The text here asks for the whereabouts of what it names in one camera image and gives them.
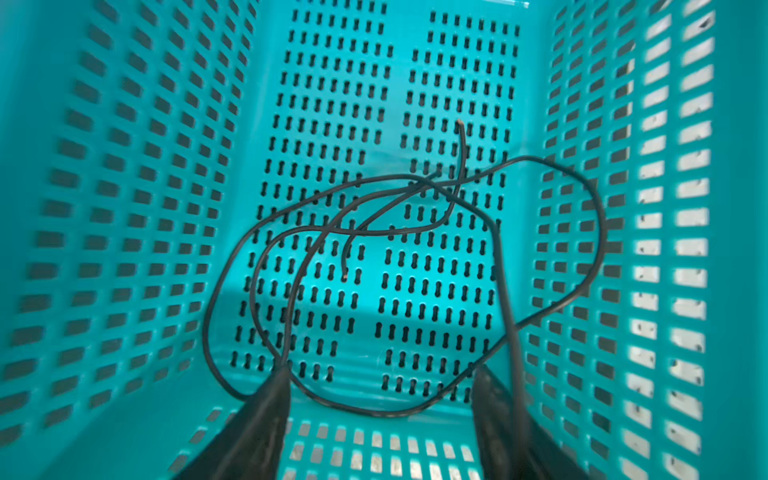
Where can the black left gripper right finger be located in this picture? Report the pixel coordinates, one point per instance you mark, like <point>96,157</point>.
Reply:
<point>509,446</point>

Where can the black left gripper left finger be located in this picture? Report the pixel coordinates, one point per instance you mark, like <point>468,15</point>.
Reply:
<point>250,446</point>

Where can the teal perforated basket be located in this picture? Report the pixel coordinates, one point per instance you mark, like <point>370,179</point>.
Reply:
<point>188,186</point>

